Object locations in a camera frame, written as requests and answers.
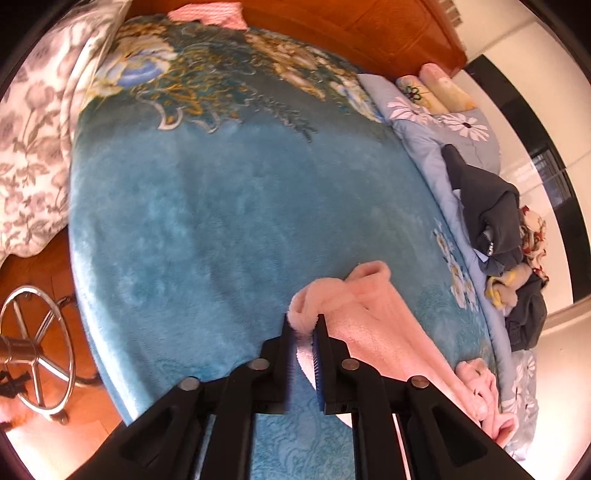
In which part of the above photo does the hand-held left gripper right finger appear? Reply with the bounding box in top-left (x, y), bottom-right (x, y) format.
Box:
top-left (311, 314), bottom-right (536, 480)

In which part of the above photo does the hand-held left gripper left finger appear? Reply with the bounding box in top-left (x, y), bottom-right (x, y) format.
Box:
top-left (65, 314), bottom-right (296, 480)

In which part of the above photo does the pink fleece garment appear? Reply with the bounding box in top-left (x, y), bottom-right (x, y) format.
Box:
top-left (287, 261), bottom-right (520, 448)

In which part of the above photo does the blue floral plush blanket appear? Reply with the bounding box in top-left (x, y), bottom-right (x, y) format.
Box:
top-left (68, 14), bottom-right (504, 480)

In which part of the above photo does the grey yellow garment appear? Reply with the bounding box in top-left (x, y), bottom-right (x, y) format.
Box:
top-left (484, 264), bottom-right (532, 317)

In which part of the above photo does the light blue daisy quilt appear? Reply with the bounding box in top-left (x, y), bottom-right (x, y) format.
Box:
top-left (358, 73), bottom-right (541, 462)

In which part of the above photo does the chrome stool base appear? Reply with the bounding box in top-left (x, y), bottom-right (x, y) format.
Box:
top-left (0, 285), bottom-right (100, 425)

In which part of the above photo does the flower print rolled pillow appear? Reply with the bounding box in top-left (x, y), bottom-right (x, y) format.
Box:
top-left (396, 74), bottom-right (451, 115)

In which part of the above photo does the cream pink rolled pillow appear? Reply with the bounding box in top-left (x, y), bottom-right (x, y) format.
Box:
top-left (419, 63), bottom-right (476, 112)

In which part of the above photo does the white black wardrobe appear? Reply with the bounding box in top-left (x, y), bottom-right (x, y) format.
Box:
top-left (464, 14), bottom-right (591, 333)

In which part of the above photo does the wooden headboard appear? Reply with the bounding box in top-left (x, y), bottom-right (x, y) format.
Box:
top-left (129, 0), bottom-right (468, 84)

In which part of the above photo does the grey floral pillow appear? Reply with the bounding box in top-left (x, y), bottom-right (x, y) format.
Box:
top-left (0, 0), bottom-right (134, 257)

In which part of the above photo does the pink knitted cloth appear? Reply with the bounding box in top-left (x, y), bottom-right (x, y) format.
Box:
top-left (167, 2), bottom-right (249, 31)

